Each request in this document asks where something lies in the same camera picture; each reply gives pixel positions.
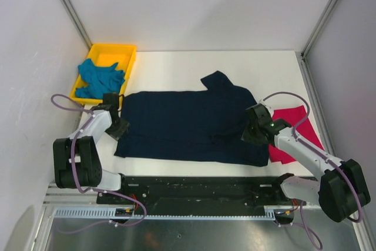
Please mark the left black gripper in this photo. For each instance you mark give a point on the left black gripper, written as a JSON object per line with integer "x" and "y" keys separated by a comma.
{"x": 123, "y": 127}

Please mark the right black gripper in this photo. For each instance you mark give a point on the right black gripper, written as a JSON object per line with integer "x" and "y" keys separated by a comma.
{"x": 247, "y": 136}

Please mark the left aluminium frame post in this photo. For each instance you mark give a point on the left aluminium frame post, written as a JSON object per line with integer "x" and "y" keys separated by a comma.
{"x": 77, "y": 22}

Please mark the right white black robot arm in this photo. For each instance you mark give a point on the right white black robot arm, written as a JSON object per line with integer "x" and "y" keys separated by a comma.
{"x": 338, "y": 188}

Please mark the navy blue t-shirt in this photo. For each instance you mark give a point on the navy blue t-shirt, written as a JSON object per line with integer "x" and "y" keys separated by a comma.
{"x": 199, "y": 126}

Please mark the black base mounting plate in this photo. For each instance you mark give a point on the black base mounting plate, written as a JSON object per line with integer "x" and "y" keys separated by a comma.
{"x": 256, "y": 190}

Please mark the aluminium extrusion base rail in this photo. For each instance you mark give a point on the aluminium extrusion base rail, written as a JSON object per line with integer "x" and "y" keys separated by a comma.
{"x": 71, "y": 197}

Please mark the aluminium frame post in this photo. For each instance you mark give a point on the aluminium frame post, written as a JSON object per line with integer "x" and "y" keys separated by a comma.
{"x": 77, "y": 22}
{"x": 319, "y": 27}

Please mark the teal crumpled t-shirt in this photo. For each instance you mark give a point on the teal crumpled t-shirt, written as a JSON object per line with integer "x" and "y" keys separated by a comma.
{"x": 99, "y": 80}

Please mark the right aluminium frame post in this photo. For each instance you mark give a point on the right aluminium frame post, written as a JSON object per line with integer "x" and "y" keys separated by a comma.
{"x": 319, "y": 27}

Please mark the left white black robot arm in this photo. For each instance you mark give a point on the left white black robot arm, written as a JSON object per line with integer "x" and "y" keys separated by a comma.
{"x": 76, "y": 160}

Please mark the folded magenta t-shirt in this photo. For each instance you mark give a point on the folded magenta t-shirt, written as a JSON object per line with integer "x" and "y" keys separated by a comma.
{"x": 293, "y": 116}

